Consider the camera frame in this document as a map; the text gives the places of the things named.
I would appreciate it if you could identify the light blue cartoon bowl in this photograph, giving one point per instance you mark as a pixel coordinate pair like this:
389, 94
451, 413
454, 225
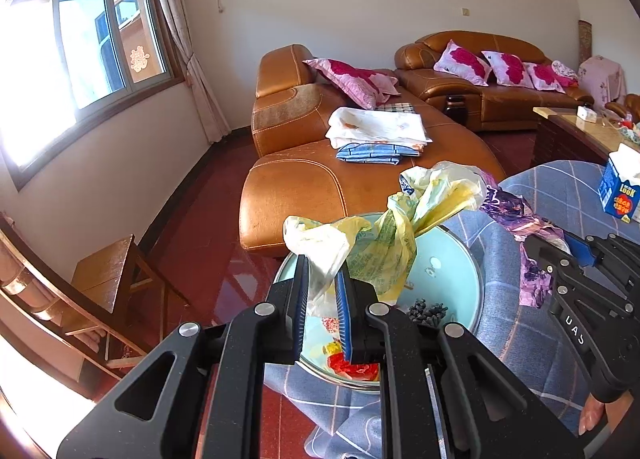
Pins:
450, 259

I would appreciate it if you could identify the wooden stool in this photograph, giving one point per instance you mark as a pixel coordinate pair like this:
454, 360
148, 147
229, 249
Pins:
100, 274

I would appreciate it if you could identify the folded white cloth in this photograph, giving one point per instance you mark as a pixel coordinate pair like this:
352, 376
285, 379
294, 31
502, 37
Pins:
380, 126

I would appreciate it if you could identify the brown leather armchair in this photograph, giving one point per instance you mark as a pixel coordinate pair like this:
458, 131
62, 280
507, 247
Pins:
631, 104

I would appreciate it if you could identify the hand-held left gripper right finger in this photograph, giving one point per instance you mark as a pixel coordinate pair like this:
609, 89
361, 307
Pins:
346, 319

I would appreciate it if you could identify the purple foil wrapper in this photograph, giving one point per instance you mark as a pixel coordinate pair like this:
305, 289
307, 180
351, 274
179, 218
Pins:
505, 209

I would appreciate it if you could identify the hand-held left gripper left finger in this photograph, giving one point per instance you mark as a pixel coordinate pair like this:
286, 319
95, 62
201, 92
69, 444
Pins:
300, 299

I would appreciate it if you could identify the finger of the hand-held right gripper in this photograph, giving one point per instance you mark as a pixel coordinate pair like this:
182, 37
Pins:
580, 250
555, 264

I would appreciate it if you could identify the beige curtain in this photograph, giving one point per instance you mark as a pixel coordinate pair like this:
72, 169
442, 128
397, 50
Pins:
180, 39

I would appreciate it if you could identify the blue plaid tablecloth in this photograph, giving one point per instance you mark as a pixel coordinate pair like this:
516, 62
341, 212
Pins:
525, 364

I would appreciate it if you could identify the person's right hand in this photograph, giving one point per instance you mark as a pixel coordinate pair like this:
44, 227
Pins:
594, 416

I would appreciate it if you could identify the red paper window decoration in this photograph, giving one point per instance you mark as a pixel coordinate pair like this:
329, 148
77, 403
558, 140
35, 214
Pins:
138, 61

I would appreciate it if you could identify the white tissue box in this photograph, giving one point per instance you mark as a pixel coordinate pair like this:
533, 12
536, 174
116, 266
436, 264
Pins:
586, 113

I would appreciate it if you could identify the red plastic bag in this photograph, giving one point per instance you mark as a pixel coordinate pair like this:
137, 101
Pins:
365, 371

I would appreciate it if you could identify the window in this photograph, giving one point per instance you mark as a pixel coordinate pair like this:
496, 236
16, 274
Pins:
85, 54

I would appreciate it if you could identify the rolled patterned mat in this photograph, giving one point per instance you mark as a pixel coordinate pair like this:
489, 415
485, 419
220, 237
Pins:
585, 41

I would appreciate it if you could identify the wooden rack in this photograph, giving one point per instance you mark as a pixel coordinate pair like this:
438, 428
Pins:
25, 289

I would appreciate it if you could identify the pink floral cloth bundle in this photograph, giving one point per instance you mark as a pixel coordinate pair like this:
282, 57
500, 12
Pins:
565, 71

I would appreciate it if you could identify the pale yellow printed plastic bag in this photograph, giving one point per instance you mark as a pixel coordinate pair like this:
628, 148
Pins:
390, 249

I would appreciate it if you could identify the pink cloth cover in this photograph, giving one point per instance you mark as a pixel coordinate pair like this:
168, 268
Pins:
602, 79

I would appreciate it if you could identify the folded blue plaid cloth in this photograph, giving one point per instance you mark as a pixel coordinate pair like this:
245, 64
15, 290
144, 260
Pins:
370, 153

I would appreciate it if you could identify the blue milk carton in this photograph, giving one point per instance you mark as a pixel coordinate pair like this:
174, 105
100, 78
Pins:
617, 194

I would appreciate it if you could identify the brown leather chaise sofa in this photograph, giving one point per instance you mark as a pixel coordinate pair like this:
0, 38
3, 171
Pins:
310, 189

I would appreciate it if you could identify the wooden coffee table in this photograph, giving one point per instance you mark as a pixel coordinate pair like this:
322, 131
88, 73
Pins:
555, 139

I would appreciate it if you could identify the black white checkered cloth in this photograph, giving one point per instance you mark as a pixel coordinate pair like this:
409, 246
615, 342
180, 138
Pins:
397, 108

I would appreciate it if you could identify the large pink floral pillow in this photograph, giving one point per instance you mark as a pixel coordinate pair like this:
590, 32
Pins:
345, 74

